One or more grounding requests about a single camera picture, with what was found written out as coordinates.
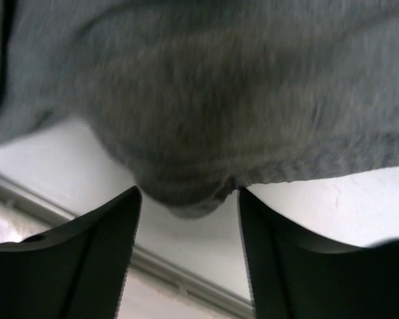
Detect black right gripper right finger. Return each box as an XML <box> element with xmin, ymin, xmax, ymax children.
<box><xmin>238</xmin><ymin>189</ymin><xmax>399</xmax><ymax>319</ymax></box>

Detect aluminium table frame rail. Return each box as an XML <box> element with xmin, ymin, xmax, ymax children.
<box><xmin>0</xmin><ymin>165</ymin><xmax>253</xmax><ymax>316</ymax></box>

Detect grey shorts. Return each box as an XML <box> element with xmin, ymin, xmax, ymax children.
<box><xmin>0</xmin><ymin>1</ymin><xmax>399</xmax><ymax>219</ymax></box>

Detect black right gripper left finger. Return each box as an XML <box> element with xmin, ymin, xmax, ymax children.
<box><xmin>0</xmin><ymin>187</ymin><xmax>142</xmax><ymax>319</ymax></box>

